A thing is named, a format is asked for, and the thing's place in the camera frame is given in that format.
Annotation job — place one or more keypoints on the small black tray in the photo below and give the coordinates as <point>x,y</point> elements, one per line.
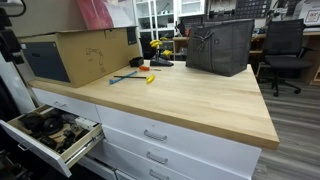
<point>136,61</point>

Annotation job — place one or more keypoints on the blue plastic strip tool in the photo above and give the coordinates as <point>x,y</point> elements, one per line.
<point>113,81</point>

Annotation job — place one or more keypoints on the white shelving unit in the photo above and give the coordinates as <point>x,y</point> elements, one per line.
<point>159,18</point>

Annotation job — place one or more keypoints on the dark grey tote bag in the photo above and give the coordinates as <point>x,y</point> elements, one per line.
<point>220,47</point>

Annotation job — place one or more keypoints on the white power adapter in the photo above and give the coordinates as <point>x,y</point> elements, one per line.
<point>85,123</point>

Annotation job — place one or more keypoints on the large cardboard box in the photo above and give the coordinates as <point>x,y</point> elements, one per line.
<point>76,58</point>

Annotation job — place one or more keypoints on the red poster board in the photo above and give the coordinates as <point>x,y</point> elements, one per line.
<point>107,14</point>

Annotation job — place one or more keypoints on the black round pouch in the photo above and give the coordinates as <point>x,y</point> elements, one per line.
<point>38,124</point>

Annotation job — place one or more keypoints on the black office chair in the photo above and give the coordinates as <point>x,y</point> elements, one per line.
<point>282,50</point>

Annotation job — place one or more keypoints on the yellow handled T wrench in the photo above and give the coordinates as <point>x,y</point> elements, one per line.
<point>149,79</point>

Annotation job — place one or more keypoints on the orange handled screwdriver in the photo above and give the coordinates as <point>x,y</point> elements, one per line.
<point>145,68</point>

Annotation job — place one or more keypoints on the black tool stand yellow handles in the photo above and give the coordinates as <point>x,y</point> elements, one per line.
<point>158,60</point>

